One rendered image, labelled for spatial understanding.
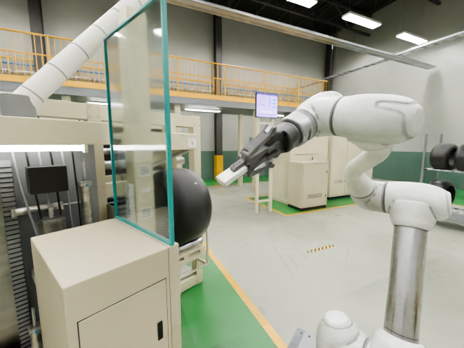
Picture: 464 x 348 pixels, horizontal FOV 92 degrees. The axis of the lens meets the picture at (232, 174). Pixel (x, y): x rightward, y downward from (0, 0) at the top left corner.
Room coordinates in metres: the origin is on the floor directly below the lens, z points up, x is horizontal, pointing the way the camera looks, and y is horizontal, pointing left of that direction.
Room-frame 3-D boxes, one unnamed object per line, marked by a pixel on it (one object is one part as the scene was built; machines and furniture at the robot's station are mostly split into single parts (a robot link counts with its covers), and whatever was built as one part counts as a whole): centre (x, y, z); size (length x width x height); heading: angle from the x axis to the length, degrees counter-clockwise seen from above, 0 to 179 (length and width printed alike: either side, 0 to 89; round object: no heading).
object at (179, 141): (2.03, 0.62, 1.71); 0.61 x 0.25 x 0.15; 139
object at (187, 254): (1.64, 0.37, 0.83); 0.36 x 0.09 x 0.06; 139
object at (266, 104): (5.45, -0.82, 2.60); 0.60 x 0.05 x 0.55; 115
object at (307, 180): (6.00, -2.05, 0.62); 0.90 x 0.56 x 1.25; 115
